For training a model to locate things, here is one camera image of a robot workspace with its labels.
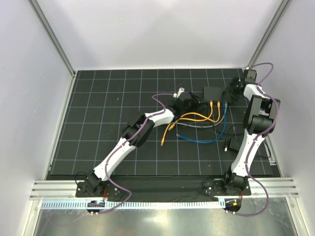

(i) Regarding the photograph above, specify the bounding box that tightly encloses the black network switch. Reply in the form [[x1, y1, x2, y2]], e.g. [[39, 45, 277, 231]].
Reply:
[[203, 86, 232, 103]]

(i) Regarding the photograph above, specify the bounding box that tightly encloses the orange ethernet cable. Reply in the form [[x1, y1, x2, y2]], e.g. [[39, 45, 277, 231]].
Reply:
[[168, 101, 222, 131], [160, 100, 214, 147]]

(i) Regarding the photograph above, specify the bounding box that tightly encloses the black power cable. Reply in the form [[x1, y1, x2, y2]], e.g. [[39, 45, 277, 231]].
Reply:
[[214, 124, 272, 159]]

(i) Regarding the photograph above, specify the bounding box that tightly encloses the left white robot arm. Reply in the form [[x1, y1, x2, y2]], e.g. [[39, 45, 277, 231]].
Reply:
[[84, 88, 210, 197]]

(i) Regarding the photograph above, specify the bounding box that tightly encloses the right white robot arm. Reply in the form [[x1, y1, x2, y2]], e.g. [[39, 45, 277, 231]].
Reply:
[[221, 69, 281, 195]]

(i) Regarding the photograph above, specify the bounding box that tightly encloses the black power adapter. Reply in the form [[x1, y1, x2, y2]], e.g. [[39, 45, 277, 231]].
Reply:
[[224, 138, 242, 152]]

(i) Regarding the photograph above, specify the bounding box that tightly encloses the black grid mat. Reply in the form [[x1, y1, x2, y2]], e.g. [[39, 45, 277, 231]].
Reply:
[[45, 69, 281, 177]]

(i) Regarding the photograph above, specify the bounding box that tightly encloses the blue ethernet cable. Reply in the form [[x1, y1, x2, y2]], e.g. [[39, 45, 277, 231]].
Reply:
[[176, 102, 227, 144]]

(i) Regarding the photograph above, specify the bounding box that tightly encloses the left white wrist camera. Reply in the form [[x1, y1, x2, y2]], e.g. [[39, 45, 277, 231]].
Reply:
[[173, 88, 185, 98]]

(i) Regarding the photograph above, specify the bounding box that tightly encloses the grey ethernet cable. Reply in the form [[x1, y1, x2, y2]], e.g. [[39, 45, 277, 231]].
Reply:
[[172, 108, 227, 128]]

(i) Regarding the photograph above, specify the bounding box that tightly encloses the right aluminium frame post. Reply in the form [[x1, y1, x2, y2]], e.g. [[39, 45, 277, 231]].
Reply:
[[247, 0, 291, 67]]

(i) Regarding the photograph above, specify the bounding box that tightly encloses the aluminium frame post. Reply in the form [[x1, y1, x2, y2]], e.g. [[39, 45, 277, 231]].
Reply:
[[247, 0, 291, 67], [28, 0, 75, 77]]

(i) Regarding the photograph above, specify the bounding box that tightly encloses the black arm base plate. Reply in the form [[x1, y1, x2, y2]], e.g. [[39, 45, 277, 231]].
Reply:
[[75, 176, 251, 203]]

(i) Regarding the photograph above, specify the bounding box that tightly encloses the slotted cable duct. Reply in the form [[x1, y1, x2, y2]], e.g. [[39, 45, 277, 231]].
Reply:
[[41, 199, 225, 210]]

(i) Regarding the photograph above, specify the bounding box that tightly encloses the aluminium front rail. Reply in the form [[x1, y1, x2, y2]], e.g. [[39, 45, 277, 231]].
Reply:
[[30, 177, 299, 200]]

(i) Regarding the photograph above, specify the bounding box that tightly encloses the left aluminium frame post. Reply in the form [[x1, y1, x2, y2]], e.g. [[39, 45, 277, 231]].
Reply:
[[28, 0, 75, 77]]

